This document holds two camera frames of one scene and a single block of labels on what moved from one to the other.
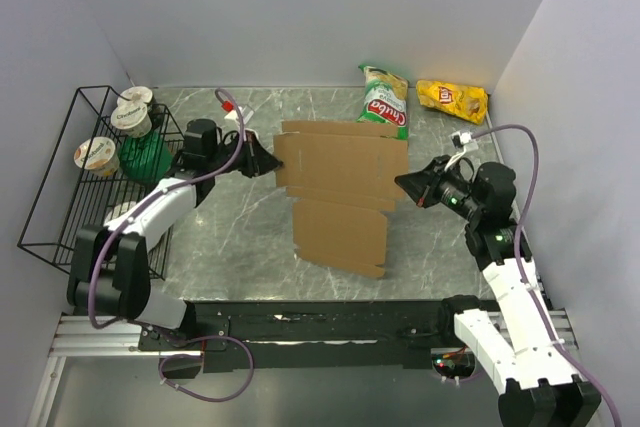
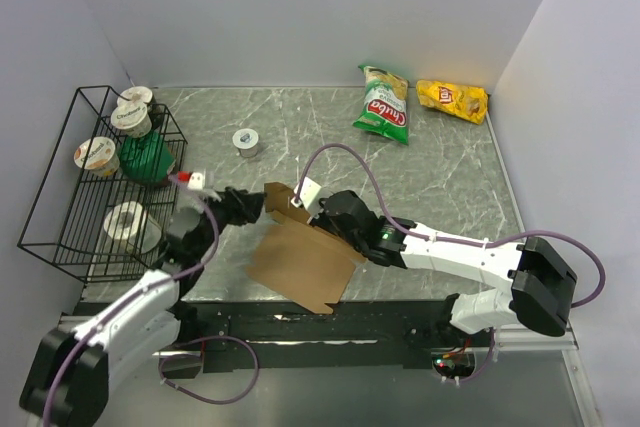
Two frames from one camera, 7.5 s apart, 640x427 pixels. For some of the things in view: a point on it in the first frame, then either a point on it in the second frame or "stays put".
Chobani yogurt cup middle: (133, 118) stays put
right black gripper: (419, 184) -> (319, 220)
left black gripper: (262, 161) -> (241, 205)
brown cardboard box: (343, 178) -> (299, 260)
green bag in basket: (147, 158) stays put
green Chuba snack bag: (385, 99) stays put
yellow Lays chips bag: (466, 102) stays put
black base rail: (349, 334) stays put
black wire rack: (114, 163) stays put
